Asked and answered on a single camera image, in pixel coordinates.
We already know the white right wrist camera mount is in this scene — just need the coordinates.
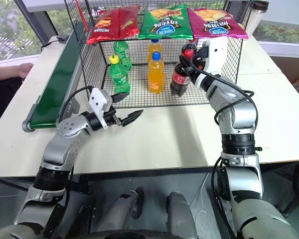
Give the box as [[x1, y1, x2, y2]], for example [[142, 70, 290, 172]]
[[201, 38, 229, 76]]

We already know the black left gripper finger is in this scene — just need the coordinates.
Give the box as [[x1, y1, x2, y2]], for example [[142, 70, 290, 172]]
[[111, 92, 131, 104], [119, 109, 145, 128]]

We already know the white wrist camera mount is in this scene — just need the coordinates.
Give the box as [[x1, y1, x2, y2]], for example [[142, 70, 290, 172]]
[[201, 38, 229, 76], [88, 87, 114, 129]]

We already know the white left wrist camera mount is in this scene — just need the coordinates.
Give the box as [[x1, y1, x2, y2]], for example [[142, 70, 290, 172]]
[[88, 87, 114, 129]]

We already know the red chips bag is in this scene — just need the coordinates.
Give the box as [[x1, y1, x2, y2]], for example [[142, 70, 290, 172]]
[[87, 5, 141, 45]]

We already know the red rod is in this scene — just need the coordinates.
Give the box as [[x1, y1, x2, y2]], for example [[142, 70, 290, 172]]
[[75, 0, 90, 32]]

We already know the person black clothing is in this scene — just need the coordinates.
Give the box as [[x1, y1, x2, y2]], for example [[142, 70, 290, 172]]
[[0, 74, 26, 135]]

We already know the black adapter cable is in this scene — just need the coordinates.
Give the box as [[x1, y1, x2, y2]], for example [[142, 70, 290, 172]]
[[40, 39, 58, 52]]

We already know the black wire rack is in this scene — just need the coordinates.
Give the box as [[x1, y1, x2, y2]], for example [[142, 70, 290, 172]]
[[64, 0, 255, 109]]

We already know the grey robot leg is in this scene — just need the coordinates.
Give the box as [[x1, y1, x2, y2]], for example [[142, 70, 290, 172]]
[[166, 191, 198, 239], [96, 190, 143, 234]]

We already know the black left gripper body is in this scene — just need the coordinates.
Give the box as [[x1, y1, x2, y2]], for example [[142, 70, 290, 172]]
[[102, 106, 123, 128]]

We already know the person bare hand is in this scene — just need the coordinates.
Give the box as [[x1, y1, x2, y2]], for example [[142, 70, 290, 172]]
[[16, 62, 35, 79]]

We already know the cola bottle red cap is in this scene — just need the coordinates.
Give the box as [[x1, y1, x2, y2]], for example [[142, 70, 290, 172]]
[[181, 37, 198, 56], [169, 48, 194, 97]]

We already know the magenta chips bag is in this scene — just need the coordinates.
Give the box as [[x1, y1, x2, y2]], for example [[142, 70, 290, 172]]
[[187, 7, 249, 40]]

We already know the orange soda bottle blue cap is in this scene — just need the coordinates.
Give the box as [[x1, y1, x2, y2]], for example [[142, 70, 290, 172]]
[[147, 38, 163, 63], [148, 52, 165, 95]]

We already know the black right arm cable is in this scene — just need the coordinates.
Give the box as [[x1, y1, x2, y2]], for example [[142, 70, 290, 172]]
[[190, 53, 255, 125]]

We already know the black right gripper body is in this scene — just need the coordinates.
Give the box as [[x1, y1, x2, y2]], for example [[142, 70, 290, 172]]
[[188, 46, 210, 73]]

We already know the green chips bag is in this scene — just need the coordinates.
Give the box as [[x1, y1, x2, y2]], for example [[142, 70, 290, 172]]
[[138, 4, 194, 41]]

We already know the black chair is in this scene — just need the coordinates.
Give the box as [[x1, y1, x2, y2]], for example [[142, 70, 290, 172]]
[[274, 161, 299, 220]]

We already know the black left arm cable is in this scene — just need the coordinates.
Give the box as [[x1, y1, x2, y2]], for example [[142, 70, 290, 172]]
[[55, 86, 94, 125]]

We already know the white tumbler black lid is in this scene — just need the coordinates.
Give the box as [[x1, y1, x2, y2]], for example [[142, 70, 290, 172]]
[[245, 0, 270, 36]]

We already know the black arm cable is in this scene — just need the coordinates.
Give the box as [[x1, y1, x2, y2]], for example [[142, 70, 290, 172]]
[[190, 53, 255, 125], [55, 86, 94, 125]]

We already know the green soda bottle yellow cap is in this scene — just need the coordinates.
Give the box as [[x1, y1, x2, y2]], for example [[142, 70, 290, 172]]
[[109, 55, 131, 95]]

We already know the grey robot right leg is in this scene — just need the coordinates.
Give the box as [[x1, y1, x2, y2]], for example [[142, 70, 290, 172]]
[[166, 191, 198, 239]]

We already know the green conveyor belt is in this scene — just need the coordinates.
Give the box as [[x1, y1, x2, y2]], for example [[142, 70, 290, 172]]
[[21, 29, 83, 133]]

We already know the grey robot left leg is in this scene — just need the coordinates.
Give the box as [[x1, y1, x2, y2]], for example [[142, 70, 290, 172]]
[[96, 190, 143, 234]]

